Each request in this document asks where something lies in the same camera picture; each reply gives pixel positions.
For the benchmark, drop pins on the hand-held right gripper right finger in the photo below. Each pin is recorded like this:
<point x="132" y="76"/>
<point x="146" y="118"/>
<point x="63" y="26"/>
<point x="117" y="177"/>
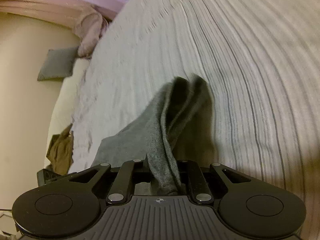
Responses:
<point x="192" y="170"/>

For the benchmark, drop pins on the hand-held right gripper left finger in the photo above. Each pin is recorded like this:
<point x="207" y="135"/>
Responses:
<point x="130" y="170"/>

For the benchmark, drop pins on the grey garment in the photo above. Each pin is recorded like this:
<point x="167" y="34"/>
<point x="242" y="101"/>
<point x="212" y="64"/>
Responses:
<point x="155" y="120"/>

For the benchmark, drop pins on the brown garment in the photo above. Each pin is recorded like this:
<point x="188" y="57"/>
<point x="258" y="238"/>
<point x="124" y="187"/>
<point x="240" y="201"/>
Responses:
<point x="60" y="152"/>

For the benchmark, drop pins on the white padded headboard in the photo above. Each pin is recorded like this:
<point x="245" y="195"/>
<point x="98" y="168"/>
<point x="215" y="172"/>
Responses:
<point x="70" y="92"/>

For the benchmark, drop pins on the grey pillow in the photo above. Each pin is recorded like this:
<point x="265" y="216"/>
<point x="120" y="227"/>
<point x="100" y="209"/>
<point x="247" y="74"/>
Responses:
<point x="57" y="65"/>

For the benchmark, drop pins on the striped bed blanket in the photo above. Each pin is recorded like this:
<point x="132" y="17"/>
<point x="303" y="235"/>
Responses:
<point x="250" y="67"/>

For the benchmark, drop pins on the pink pillow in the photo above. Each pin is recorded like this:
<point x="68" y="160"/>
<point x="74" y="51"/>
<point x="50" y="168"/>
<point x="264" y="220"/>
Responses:
<point x="90" y="32"/>

